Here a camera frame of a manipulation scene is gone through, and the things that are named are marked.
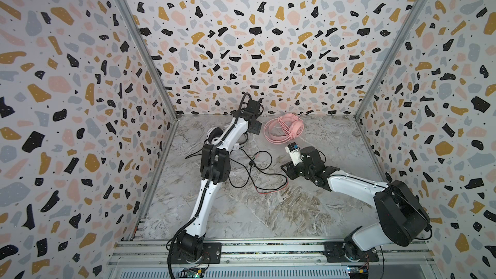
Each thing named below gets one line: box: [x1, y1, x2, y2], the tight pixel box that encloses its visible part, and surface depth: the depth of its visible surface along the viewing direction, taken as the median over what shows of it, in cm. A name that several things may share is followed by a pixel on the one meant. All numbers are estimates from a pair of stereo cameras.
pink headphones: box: [263, 113, 305, 145], surface depth 111 cm
